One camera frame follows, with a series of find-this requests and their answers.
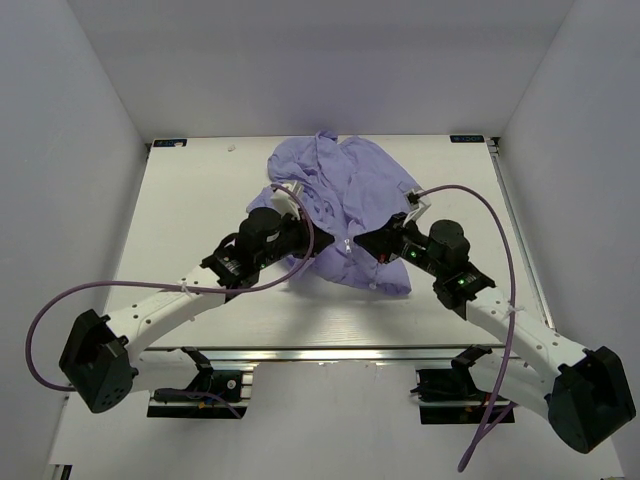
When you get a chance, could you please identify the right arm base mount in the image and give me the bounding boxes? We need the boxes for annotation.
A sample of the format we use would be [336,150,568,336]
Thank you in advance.
[410,345,494,425]

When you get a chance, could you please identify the dark left corner label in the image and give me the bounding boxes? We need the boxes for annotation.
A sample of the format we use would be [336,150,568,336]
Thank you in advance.
[152,138,188,149]

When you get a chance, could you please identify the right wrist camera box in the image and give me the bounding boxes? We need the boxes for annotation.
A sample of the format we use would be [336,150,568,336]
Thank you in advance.
[402,189,470,277]

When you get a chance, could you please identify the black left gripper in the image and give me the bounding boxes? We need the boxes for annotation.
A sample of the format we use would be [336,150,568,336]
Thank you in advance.
[255,208,334,270]

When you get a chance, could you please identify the white front cover board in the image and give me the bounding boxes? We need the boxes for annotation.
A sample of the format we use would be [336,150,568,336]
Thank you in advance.
[51,362,626,479]

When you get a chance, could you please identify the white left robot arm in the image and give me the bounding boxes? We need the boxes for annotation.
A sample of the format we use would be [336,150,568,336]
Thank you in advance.
[59,221,334,413]

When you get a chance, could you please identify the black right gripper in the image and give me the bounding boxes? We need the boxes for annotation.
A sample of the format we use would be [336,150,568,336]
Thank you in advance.
[355,212,445,278]

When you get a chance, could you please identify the dark table corner label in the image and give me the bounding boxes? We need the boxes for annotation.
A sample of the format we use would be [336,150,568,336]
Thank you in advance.
[449,135,485,144]

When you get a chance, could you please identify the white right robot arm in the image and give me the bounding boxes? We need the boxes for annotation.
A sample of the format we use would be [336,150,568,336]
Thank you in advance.
[354,220,636,454]

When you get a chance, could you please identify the lilac zip jacket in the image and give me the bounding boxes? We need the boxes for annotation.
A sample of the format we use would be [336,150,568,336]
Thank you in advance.
[267,131,420,296]

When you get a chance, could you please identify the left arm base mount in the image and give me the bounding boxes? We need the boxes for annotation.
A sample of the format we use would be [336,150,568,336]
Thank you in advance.
[147,347,254,420]

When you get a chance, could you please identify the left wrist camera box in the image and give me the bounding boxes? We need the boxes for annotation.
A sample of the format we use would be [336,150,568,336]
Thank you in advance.
[235,190,302,262]

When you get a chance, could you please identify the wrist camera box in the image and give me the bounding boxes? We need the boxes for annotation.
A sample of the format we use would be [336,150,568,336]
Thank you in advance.
[235,190,302,262]
[402,189,470,277]

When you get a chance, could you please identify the aluminium table front rail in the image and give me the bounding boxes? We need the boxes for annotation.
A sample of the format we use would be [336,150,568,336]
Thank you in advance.
[92,342,566,364]

